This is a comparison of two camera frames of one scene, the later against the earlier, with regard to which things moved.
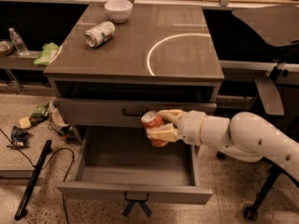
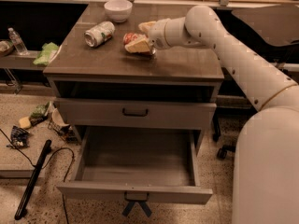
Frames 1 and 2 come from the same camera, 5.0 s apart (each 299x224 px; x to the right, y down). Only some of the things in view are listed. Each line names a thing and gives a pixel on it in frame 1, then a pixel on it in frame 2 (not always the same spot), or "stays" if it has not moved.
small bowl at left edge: (6, 49) stays
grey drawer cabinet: (121, 61) stays
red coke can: (151, 119) → (133, 37)
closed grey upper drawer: (122, 113) stays
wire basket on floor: (66, 131) stays
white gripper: (191, 127) → (157, 34)
